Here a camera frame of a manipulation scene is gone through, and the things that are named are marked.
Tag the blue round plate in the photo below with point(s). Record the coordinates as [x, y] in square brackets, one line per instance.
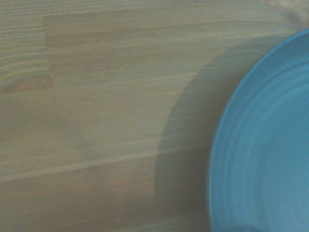
[265, 145]

